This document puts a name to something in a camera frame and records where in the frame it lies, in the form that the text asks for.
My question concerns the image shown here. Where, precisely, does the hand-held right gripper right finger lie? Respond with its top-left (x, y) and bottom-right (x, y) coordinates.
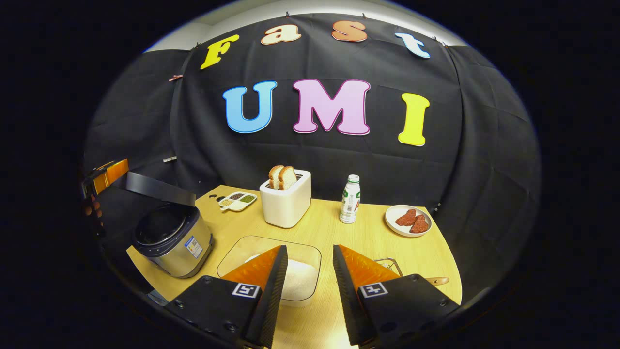
top-left (333, 244), bottom-right (461, 347)

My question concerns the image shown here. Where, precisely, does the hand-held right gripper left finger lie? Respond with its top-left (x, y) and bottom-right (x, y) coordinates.
top-left (165, 245), bottom-right (288, 349)

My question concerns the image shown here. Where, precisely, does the white rice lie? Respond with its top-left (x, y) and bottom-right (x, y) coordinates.
top-left (245, 254), bottom-right (318, 301)

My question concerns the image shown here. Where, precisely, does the wire chopstick holder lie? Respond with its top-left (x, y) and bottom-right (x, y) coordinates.
top-left (373, 258), bottom-right (403, 279)

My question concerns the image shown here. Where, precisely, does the dark blue rice cooker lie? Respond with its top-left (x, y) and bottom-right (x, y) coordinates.
top-left (125, 171), bottom-right (215, 279)

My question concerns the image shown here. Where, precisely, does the clear plastic container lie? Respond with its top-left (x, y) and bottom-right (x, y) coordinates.
top-left (217, 236), bottom-right (322, 307)

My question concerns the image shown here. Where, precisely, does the white round plate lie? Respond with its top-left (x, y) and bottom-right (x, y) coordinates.
top-left (385, 204), bottom-right (433, 238)

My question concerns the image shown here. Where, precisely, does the white toaster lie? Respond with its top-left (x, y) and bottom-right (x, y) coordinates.
top-left (260, 170), bottom-right (312, 229)

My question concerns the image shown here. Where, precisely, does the white milk bottle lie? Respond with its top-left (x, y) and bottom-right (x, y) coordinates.
top-left (339, 174), bottom-right (361, 224)

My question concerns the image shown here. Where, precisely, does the white divided grain dish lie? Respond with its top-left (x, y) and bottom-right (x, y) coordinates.
top-left (218, 191), bottom-right (258, 212)

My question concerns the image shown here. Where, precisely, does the black backdrop cloth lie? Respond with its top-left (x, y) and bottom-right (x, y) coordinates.
top-left (82, 12), bottom-right (542, 291)

